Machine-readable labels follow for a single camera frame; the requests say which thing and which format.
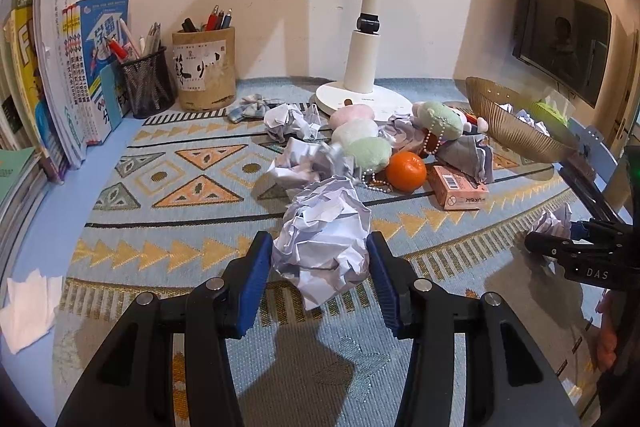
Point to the green plush toy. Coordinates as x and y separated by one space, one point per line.
440 117

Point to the green tissue pack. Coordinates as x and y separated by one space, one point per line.
552 109

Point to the gold ribbed bowl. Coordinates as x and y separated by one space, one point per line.
515 137

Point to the white and red plush toy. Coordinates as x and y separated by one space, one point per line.
472 122

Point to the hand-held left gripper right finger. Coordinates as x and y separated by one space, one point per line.
381 267

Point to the checkered fabric bow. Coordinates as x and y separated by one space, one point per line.
250 107

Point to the white desk lamp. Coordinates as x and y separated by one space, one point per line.
367 57

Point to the white paper tissue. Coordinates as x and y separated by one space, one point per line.
30 309

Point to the orange fruit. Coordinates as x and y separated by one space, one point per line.
406 171

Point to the person's right hand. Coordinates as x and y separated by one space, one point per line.
607 332

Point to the large paper ball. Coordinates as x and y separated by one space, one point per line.
322 232

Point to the three-colour dango plush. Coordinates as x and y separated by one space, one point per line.
367 153

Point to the bamboo pen holder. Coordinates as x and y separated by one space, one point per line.
205 72

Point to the small paper ball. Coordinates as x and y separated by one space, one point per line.
552 219

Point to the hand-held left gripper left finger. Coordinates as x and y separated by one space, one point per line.
261 257

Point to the black metal bar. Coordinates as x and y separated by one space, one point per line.
590 189

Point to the row of upright books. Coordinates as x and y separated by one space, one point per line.
55 57

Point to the small pink cardboard box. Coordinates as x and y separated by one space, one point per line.
457 192

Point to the black wall television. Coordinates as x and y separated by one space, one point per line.
565 7

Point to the patterned woven mat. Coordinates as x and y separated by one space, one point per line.
200 217

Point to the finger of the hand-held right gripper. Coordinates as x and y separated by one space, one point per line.
600 230
550 245

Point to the bunch of coloured pens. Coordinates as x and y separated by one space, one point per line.
212 21

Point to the black mesh pen holder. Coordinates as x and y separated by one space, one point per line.
147 84

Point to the bunch of pens and pencils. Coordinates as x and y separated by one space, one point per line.
135 44

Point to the stack of flat books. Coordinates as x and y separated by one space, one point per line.
20 187

